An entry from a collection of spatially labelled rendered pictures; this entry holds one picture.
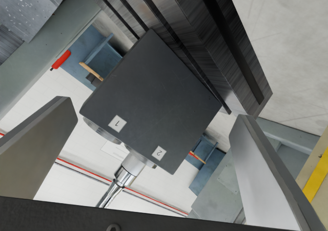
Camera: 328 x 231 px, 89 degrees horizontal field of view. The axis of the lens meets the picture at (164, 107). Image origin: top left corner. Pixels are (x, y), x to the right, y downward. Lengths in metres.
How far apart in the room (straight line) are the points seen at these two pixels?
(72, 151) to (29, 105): 1.47
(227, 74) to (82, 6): 0.54
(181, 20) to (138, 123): 0.18
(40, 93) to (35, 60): 3.92
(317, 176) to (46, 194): 5.35
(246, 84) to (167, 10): 0.19
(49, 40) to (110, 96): 0.42
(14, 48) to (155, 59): 0.47
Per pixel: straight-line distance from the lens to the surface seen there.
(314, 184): 1.53
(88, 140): 4.95
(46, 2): 0.63
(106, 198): 0.41
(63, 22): 0.68
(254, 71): 0.35
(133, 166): 0.37
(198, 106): 0.35
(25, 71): 0.68
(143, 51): 0.30
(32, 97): 4.62
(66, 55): 4.36
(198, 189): 7.25
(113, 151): 5.24
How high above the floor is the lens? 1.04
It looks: 8 degrees down
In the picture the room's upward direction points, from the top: 142 degrees counter-clockwise
